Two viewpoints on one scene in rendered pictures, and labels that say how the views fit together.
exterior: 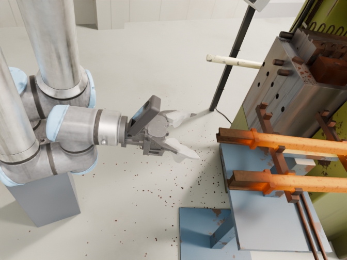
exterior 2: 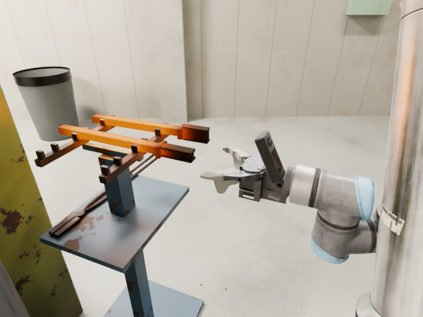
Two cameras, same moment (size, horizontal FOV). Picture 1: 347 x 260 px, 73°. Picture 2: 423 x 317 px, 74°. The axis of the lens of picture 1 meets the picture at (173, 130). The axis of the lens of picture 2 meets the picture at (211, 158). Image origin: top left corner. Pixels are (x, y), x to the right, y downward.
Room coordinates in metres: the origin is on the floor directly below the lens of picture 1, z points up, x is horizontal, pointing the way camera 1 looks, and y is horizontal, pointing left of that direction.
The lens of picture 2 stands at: (0.93, 0.27, 1.28)
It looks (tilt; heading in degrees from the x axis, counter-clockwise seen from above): 29 degrees down; 213
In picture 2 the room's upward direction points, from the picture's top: straight up
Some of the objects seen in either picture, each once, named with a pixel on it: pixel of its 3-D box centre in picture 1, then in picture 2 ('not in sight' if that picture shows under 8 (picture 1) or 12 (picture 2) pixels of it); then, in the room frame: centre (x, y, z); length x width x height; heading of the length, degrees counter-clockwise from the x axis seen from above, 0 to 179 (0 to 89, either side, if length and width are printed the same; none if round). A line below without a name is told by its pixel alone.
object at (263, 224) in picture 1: (267, 190); (123, 211); (0.47, -0.38, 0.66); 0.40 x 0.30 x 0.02; 11
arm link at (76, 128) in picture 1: (76, 125); (341, 194); (0.36, 0.24, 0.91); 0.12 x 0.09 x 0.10; 100
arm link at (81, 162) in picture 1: (76, 152); (337, 233); (0.35, 0.25, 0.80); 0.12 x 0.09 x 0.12; 125
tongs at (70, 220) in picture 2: (309, 224); (121, 182); (0.37, -0.50, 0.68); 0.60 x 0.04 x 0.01; 9
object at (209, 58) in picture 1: (240, 62); not in sight; (1.38, -0.31, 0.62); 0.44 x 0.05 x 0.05; 100
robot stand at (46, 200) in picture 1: (44, 176); not in sight; (0.49, 0.55, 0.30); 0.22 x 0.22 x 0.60; 35
